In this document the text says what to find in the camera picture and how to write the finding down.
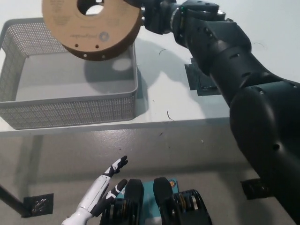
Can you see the black ribbed left torso block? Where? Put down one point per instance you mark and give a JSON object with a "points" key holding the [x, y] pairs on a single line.
{"points": [[134, 192]]}

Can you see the white and black left hand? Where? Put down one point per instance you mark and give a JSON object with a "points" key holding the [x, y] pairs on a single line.
{"points": [[93, 192]]}

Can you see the black tape patch on table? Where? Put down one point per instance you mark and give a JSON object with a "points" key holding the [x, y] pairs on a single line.
{"points": [[194, 77]]}

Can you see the black ribbed torso block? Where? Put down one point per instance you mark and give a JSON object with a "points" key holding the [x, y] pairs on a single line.
{"points": [[162, 192], [134, 192]]}

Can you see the brown cardboard filament spool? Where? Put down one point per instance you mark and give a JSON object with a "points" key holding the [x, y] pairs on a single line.
{"points": [[70, 30]]}

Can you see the black floor tape patch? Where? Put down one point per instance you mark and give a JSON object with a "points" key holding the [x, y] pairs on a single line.
{"points": [[38, 205], [252, 189]]}

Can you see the black table leg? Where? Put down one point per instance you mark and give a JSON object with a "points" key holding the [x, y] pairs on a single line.
{"points": [[11, 199]]}

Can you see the black ribbed right torso block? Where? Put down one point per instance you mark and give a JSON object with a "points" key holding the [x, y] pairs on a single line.
{"points": [[162, 192]]}

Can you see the black and white right hand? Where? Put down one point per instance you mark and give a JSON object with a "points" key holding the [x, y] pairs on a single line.
{"points": [[157, 16]]}

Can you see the grey perforated plastic basket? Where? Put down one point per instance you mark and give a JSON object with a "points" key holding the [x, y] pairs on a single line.
{"points": [[70, 112]]}

